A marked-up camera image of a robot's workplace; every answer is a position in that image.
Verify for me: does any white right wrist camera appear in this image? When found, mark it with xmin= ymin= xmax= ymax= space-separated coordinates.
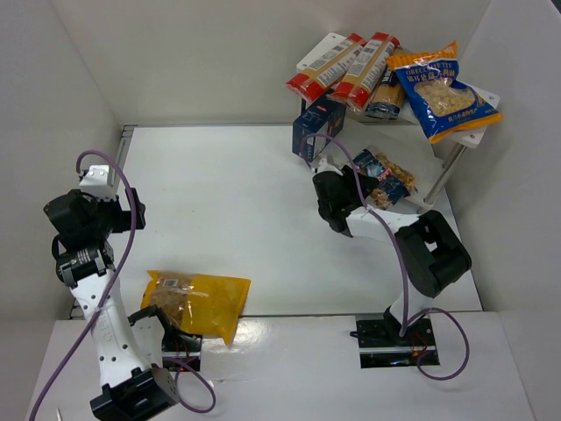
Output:
xmin=315 ymin=155 xmax=343 ymax=175

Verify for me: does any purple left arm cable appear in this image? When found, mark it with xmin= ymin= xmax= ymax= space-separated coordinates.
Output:
xmin=27 ymin=150 xmax=217 ymax=421

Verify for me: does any right red spaghetti pack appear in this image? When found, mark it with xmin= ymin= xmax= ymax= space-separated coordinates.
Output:
xmin=328 ymin=32 xmax=401 ymax=113

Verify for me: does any yellow pasta bag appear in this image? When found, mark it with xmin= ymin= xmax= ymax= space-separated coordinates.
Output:
xmin=141 ymin=270 xmax=251 ymax=345

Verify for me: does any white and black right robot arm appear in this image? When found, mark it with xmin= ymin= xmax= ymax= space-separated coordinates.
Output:
xmin=312 ymin=158 xmax=472 ymax=338

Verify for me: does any dark blue pasta box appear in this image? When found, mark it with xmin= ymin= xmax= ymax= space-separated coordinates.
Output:
xmin=292 ymin=95 xmax=346 ymax=162

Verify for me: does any left red spaghetti pack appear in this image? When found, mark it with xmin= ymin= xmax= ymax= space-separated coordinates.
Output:
xmin=286 ymin=33 xmax=367 ymax=103

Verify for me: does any dark blue spaghetti pack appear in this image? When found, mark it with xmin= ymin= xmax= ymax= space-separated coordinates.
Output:
xmin=364 ymin=68 xmax=405 ymax=120

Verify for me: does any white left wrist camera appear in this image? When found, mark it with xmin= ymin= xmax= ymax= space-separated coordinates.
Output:
xmin=79 ymin=165 xmax=116 ymax=201

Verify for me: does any red spaghetti pack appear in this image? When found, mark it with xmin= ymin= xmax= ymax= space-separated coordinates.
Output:
xmin=328 ymin=32 xmax=401 ymax=113
xmin=286 ymin=33 xmax=367 ymax=103

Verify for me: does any blue orange orecchiette bag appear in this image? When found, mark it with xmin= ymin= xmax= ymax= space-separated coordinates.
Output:
xmin=387 ymin=41 xmax=502 ymax=144

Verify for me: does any tricolour fusilli pasta bag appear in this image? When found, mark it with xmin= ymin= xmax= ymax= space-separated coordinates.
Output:
xmin=353 ymin=146 xmax=417 ymax=211

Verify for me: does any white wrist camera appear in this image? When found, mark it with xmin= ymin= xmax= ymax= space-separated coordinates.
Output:
xmin=315 ymin=155 xmax=343 ymax=175
xmin=79 ymin=165 xmax=116 ymax=201

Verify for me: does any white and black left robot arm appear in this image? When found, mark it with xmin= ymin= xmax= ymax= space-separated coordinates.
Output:
xmin=44 ymin=189 xmax=179 ymax=420

